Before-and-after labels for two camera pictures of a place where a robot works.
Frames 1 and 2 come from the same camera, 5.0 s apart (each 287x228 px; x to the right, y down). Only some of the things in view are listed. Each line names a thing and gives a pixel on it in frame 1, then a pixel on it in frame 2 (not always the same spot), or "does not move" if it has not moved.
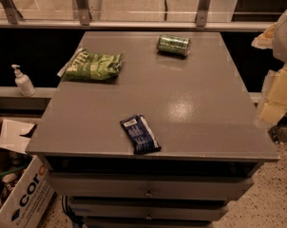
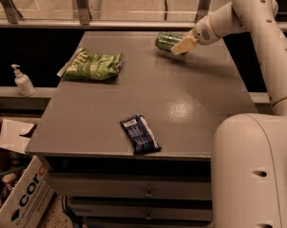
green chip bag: x=91 y=66 does not move
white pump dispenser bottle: x=24 y=83 does not move
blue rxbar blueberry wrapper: x=140 y=135 does not move
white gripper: x=286 y=37 → x=204 y=31
